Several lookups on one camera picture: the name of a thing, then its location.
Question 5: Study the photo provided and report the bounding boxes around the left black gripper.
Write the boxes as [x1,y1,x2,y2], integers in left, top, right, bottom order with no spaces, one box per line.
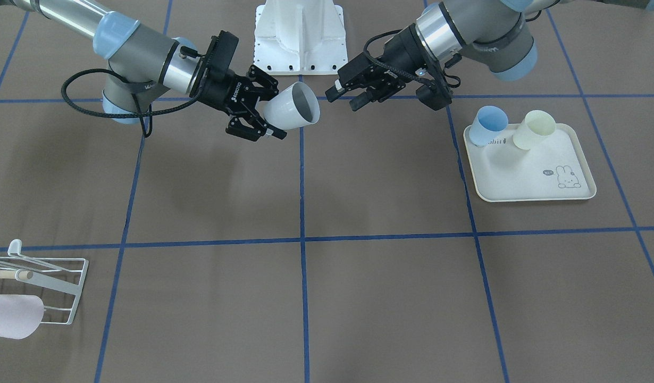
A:
[325,24,452,112]

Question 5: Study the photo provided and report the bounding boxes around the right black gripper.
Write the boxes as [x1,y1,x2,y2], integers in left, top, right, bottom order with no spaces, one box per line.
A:
[191,31,287,141]

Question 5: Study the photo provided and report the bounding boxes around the grey plastic cup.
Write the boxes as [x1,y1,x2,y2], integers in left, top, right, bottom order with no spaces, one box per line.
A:
[262,81,321,131]

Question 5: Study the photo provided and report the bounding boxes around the cream plastic cup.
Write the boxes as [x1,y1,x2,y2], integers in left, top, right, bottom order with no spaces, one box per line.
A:
[513,110,556,150]

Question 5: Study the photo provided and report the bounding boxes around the pink plastic cup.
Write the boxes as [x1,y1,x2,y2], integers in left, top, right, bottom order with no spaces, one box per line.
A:
[0,294,45,339]

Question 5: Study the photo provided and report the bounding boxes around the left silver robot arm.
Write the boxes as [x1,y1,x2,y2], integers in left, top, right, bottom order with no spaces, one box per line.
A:
[325,1,557,111]

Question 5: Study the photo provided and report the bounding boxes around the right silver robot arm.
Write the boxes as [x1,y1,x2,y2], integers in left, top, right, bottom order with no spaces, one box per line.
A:
[0,1,287,141]

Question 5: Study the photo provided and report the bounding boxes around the white serving tray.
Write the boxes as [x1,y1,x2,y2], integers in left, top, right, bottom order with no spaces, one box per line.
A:
[463,123,597,203]

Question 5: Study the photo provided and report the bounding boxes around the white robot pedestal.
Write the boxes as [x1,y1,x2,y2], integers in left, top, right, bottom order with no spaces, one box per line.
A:
[253,1,349,76]

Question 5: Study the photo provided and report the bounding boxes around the white wire cup rack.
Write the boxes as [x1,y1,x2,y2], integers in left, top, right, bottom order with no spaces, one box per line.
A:
[0,238,89,325]

